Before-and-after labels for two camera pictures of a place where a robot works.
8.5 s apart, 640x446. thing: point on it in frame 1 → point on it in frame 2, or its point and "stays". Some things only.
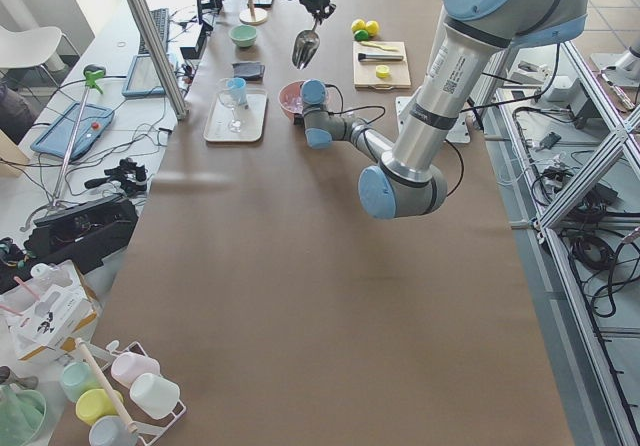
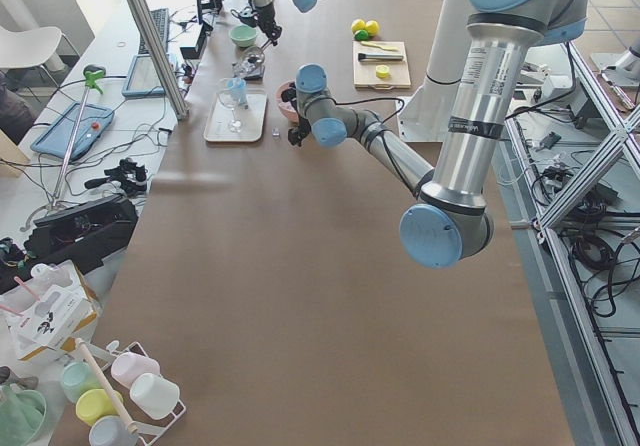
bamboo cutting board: [365, 72] stays
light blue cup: [238, 90] stays
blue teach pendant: [56, 139] stays
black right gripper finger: [318, 17] → [298, 133]
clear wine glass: [228, 91] stays
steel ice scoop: [305, 46] → [255, 54]
